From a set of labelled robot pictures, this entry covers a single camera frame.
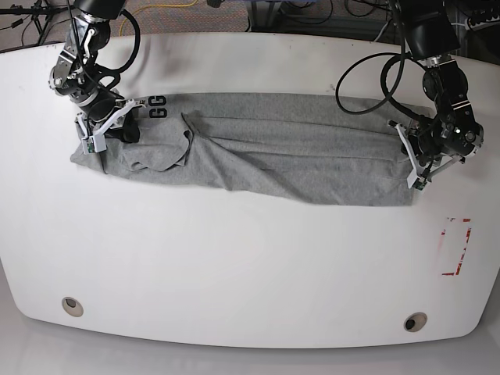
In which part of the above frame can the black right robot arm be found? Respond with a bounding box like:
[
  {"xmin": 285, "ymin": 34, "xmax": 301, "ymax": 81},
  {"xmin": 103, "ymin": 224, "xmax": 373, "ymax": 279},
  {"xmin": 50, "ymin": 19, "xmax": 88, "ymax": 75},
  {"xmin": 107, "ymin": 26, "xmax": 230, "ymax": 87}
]
[{"xmin": 49, "ymin": 1, "xmax": 142, "ymax": 152}]

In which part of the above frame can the grey T-shirt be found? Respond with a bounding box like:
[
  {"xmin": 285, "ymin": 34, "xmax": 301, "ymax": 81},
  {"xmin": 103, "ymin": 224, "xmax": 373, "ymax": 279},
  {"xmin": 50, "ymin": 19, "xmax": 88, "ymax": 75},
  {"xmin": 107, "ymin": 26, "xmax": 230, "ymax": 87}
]
[{"xmin": 71, "ymin": 93, "xmax": 413, "ymax": 206}]

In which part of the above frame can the black tripod stand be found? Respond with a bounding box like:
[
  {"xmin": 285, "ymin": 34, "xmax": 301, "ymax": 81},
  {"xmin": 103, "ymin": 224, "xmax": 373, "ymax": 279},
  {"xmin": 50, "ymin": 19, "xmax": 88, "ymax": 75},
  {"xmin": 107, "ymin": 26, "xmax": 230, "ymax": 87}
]
[{"xmin": 1, "ymin": 1, "xmax": 69, "ymax": 47}]

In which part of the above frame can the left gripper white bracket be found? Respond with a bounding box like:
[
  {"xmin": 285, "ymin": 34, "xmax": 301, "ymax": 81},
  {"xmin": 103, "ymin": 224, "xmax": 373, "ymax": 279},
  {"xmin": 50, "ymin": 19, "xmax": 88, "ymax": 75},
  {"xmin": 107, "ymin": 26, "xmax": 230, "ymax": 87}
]
[{"xmin": 387, "ymin": 119, "xmax": 469, "ymax": 180}]

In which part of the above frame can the left table cable grommet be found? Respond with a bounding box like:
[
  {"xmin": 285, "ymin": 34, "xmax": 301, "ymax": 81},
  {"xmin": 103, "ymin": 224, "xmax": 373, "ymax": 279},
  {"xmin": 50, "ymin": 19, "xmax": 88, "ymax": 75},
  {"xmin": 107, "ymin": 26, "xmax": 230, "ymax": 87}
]
[{"xmin": 62, "ymin": 297, "xmax": 84, "ymax": 317}]

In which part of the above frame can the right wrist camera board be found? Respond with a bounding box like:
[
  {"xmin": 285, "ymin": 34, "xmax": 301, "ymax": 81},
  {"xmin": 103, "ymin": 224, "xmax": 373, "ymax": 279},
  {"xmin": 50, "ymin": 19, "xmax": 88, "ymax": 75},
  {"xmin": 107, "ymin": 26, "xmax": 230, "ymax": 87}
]
[{"xmin": 81, "ymin": 134, "xmax": 107, "ymax": 155}]

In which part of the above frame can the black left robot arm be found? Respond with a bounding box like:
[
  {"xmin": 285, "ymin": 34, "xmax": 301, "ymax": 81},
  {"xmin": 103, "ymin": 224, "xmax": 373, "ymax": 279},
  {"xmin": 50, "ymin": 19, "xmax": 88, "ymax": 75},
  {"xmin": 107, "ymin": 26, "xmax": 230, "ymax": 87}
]
[{"xmin": 357, "ymin": 1, "xmax": 484, "ymax": 190}]

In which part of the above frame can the right table cable grommet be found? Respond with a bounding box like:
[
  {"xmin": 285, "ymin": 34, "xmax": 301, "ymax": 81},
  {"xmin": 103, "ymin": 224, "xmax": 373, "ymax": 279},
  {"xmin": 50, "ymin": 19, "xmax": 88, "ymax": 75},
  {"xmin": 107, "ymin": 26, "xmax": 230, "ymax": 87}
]
[{"xmin": 403, "ymin": 312, "xmax": 428, "ymax": 333}]

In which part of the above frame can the yellow floor cable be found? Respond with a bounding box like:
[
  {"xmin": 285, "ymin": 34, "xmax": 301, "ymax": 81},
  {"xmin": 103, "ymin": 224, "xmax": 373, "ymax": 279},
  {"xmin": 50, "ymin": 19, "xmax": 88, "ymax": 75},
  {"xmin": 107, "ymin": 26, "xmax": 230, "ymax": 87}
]
[{"xmin": 119, "ymin": 0, "xmax": 198, "ymax": 37}]

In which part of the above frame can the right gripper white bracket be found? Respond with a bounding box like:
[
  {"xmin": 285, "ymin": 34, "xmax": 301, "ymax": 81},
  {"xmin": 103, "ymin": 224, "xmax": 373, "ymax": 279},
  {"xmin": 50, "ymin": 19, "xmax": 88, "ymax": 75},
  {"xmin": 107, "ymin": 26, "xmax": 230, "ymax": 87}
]
[{"xmin": 75, "ymin": 98, "xmax": 146, "ymax": 143}]

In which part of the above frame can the white power strip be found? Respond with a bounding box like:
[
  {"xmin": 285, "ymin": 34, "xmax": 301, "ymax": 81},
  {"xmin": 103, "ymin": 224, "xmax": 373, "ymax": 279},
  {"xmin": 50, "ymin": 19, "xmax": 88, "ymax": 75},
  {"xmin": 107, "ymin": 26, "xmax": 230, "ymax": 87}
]
[{"xmin": 465, "ymin": 7, "xmax": 499, "ymax": 31}]

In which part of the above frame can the table cable grommet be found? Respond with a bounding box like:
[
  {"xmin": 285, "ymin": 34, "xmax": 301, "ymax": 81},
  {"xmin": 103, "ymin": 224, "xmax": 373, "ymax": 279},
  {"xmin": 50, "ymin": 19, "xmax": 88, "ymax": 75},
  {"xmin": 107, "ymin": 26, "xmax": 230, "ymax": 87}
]
[
  {"xmin": 403, "ymin": 312, "xmax": 428, "ymax": 333},
  {"xmin": 62, "ymin": 297, "xmax": 84, "ymax": 317}
]

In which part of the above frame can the red tape rectangle marking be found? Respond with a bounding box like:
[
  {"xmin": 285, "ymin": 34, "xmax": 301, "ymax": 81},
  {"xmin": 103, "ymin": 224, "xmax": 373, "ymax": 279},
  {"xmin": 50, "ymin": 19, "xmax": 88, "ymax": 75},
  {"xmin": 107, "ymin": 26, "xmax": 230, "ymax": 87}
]
[{"xmin": 437, "ymin": 217, "xmax": 472, "ymax": 277}]

